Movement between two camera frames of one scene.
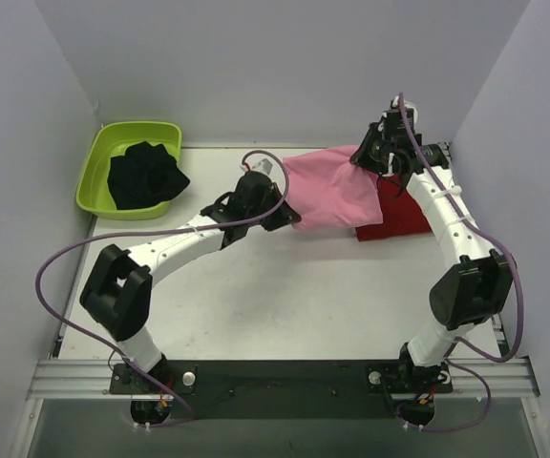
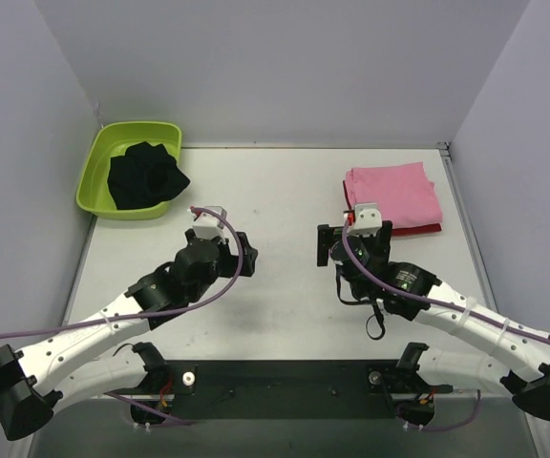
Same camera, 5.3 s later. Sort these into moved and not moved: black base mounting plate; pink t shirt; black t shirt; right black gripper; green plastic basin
Moved: pink t shirt; right black gripper
Not moved: black base mounting plate; green plastic basin; black t shirt
